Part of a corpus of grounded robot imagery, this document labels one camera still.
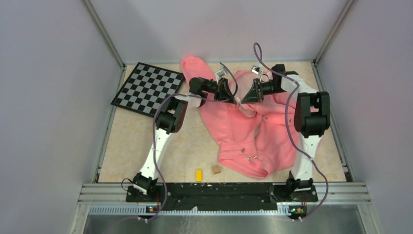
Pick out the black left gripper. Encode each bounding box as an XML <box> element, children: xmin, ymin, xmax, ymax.
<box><xmin>202</xmin><ymin>78</ymin><xmax>236</xmax><ymax>105</ymax></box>

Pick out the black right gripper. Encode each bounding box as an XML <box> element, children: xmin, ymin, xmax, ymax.
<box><xmin>241</xmin><ymin>78</ymin><xmax>285</xmax><ymax>104</ymax></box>

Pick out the pink zip-up jacket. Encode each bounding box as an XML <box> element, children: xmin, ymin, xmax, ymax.
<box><xmin>199</xmin><ymin>69</ymin><xmax>298</xmax><ymax>179</ymax></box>

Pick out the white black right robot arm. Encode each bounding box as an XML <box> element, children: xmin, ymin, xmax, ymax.
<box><xmin>242</xmin><ymin>64</ymin><xmax>330</xmax><ymax>201</ymax></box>

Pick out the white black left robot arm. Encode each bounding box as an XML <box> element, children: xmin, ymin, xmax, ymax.
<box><xmin>132</xmin><ymin>77</ymin><xmax>238</xmax><ymax>202</ymax></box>

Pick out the small wooden cube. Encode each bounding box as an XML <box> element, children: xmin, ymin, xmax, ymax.
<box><xmin>212</xmin><ymin>165</ymin><xmax>221</xmax><ymax>175</ymax></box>

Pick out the black white checkerboard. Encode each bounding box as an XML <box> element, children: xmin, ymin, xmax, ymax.
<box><xmin>111</xmin><ymin>63</ymin><xmax>185</xmax><ymax>117</ymax></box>

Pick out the yellow toy block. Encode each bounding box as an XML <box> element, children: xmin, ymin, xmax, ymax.
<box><xmin>195</xmin><ymin>170</ymin><xmax>203</xmax><ymax>182</ymax></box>

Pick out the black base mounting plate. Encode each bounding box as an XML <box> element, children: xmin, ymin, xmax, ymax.
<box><xmin>126</xmin><ymin>182</ymin><xmax>319</xmax><ymax>211</ymax></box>

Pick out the aluminium frame rail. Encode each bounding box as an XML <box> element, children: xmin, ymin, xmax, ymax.
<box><xmin>70</xmin><ymin>182</ymin><xmax>383</xmax><ymax>234</ymax></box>

